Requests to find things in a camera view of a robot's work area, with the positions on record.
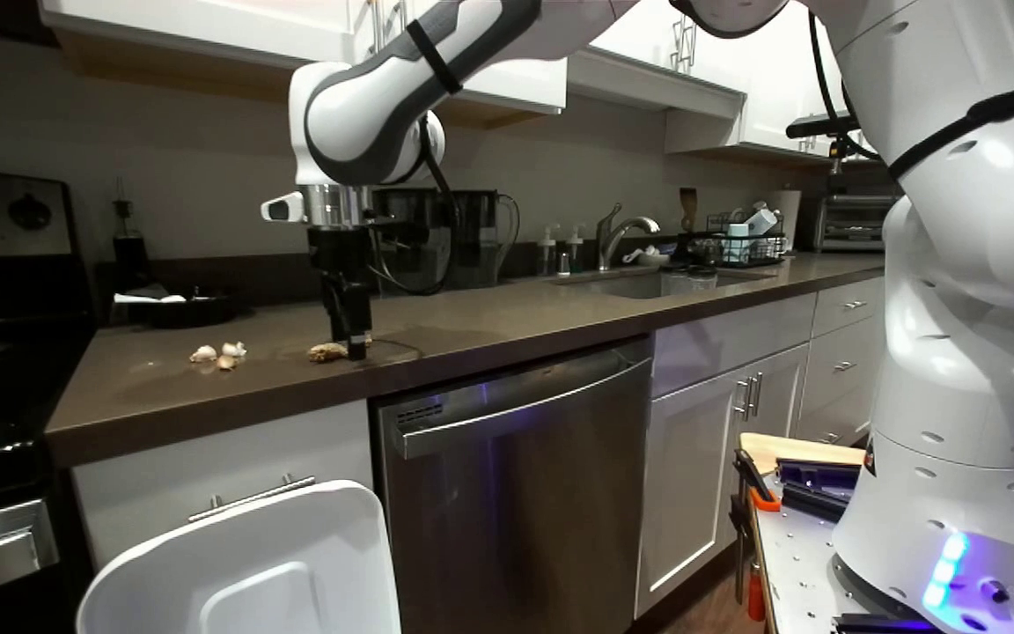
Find small tan object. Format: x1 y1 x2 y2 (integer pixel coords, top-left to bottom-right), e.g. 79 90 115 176
184 338 250 376

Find white trash bin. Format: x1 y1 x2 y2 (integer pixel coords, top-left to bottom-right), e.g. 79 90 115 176
74 474 406 634

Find black kitchen stove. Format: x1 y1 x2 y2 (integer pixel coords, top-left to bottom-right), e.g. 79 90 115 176
0 164 98 634

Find black shallow pan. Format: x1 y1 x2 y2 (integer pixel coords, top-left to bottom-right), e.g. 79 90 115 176
105 285 250 332

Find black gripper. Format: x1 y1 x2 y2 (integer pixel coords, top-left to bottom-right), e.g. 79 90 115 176
302 219 380 364

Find stainless steel dishwasher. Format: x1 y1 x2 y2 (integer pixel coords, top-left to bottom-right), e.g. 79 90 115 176
368 333 658 634

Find white lower cabinet door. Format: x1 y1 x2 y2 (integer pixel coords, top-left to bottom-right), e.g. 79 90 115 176
631 367 753 622

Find white narrow cabinet door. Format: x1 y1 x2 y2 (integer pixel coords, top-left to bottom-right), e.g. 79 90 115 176
744 340 812 439

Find white upper corner cabinet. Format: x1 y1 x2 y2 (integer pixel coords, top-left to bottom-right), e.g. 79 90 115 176
658 0 874 164

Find orange handled tool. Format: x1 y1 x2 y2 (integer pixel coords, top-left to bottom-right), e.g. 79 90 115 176
730 445 787 627

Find light wooden board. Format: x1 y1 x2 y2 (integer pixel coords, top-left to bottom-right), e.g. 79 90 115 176
737 431 868 474

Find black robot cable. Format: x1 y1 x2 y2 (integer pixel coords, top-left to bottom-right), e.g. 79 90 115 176
802 7 887 164

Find small soap bottles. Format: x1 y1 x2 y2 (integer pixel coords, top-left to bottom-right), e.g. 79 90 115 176
535 225 591 281

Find black camera on stand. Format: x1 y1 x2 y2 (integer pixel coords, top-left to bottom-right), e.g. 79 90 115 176
781 108 887 180

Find chrome sink faucet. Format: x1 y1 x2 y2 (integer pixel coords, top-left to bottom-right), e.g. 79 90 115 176
591 199 665 277

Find dark glass bottle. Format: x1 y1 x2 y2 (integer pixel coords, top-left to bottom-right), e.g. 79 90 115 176
110 192 156 293

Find white wide cabinet drawer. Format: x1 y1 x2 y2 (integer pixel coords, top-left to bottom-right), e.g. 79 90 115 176
647 289 823 400

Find white small cabinet drawer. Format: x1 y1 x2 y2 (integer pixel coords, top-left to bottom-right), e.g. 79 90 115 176
805 275 887 340

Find white perforated robot table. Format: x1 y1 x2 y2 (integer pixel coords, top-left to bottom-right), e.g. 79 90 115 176
745 502 944 634

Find black dish rack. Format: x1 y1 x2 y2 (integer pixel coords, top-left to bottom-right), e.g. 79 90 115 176
680 222 794 270

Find white drawer beside stove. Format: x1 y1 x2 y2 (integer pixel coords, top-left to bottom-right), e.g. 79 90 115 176
65 397 378 571

